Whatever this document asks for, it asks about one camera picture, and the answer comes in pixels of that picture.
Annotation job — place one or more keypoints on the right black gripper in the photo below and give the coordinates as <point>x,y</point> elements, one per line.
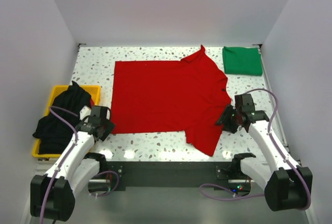
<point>223,119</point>

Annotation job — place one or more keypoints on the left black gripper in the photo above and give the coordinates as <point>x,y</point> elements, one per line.
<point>110,126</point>

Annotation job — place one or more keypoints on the red polo shirt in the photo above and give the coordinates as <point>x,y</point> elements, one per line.
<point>187,95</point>

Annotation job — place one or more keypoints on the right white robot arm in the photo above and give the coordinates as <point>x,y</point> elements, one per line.
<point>286,184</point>

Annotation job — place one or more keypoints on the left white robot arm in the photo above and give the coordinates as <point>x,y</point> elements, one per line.
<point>53,194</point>

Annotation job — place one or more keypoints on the yellow plastic bin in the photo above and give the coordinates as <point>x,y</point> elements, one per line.
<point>93,90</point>

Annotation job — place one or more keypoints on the black t shirt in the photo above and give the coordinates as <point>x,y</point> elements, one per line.
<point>53,133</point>

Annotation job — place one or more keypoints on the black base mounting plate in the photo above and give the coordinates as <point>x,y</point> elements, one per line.
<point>179,175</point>

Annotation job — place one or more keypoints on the folded green t shirt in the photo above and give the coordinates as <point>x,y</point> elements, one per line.
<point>242,61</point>

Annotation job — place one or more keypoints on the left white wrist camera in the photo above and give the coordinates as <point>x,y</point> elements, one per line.
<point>85,111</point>

